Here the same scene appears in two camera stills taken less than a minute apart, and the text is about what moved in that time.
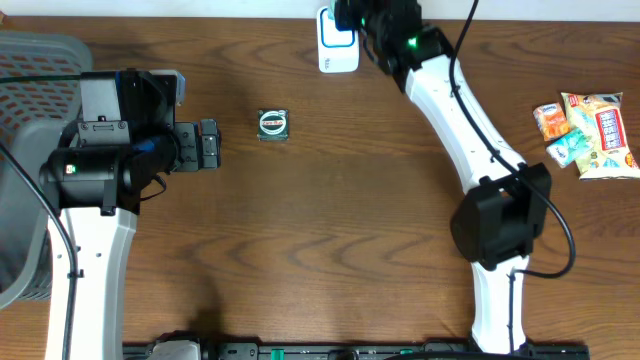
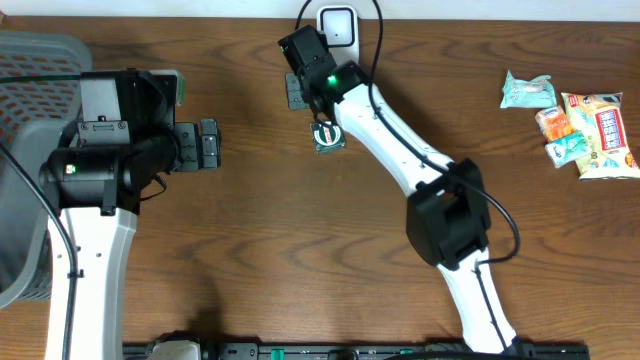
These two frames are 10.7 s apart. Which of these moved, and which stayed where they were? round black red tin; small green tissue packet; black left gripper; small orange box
Moved: round black red tin
Stayed: small green tissue packet; black left gripper; small orange box
